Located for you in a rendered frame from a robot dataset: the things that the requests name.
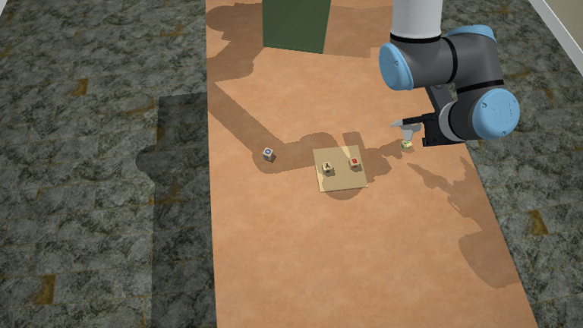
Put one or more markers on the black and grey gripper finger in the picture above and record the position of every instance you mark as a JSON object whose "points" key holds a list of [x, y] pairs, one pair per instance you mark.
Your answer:
{"points": [[406, 126]]}

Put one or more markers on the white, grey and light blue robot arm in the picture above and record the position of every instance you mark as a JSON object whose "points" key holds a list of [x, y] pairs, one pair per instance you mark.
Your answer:
{"points": [[466, 56]]}

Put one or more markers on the tan square mat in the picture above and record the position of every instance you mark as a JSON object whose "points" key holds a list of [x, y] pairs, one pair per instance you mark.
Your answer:
{"points": [[341, 177]]}

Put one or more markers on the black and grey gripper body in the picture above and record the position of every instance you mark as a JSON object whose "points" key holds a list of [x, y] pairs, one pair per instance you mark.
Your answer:
{"points": [[433, 134]]}

